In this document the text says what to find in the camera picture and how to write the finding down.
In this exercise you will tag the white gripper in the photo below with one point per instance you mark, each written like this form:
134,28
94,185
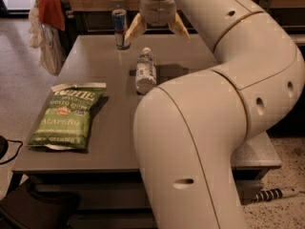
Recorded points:
157,10

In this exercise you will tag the clear plastic water bottle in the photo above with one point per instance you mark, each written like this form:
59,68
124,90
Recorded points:
145,77

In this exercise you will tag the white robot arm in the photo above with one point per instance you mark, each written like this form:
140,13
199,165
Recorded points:
186,129

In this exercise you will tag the blue silver energy drink can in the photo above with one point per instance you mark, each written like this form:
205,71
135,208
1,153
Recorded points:
120,26

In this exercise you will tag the dark trash bin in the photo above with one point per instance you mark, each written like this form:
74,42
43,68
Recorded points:
68,36

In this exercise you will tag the red cloth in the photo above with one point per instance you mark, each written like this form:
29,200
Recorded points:
51,13

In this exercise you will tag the white plastic bag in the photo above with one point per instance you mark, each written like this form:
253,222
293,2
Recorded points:
46,39

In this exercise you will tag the green jalapeno chips bag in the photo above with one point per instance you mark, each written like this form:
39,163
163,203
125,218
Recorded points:
65,124

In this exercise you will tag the grey drawer cabinet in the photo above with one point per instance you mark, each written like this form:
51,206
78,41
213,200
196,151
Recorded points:
117,196

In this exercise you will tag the black chair seat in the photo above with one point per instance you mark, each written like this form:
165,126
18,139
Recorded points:
25,208

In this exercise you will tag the metal wall bracket left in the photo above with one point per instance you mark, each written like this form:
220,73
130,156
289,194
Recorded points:
118,4

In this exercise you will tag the metal wall bracket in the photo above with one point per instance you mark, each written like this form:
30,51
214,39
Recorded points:
118,4
265,4

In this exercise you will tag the metal wall bracket right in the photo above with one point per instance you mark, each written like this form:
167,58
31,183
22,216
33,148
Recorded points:
265,4

